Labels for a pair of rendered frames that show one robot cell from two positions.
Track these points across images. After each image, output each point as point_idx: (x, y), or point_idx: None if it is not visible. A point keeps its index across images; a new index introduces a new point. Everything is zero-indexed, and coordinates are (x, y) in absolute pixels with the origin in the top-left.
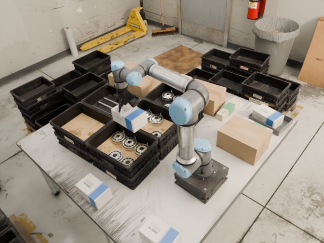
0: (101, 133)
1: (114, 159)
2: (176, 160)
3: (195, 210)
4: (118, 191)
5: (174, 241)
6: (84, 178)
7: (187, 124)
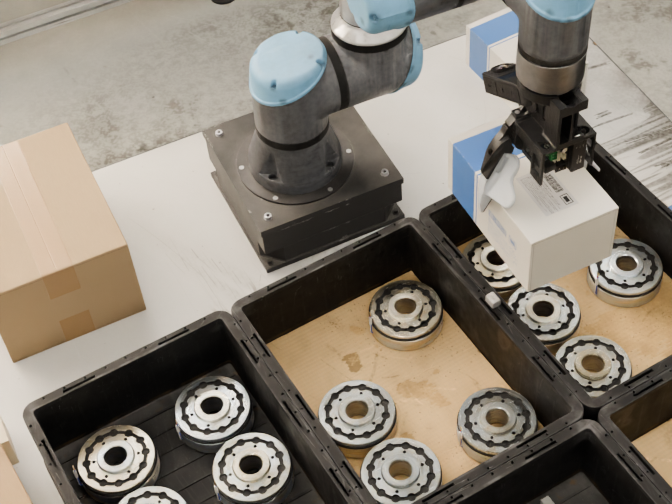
0: None
1: (632, 182)
2: (407, 40)
3: (383, 121)
4: None
5: (494, 16)
6: None
7: None
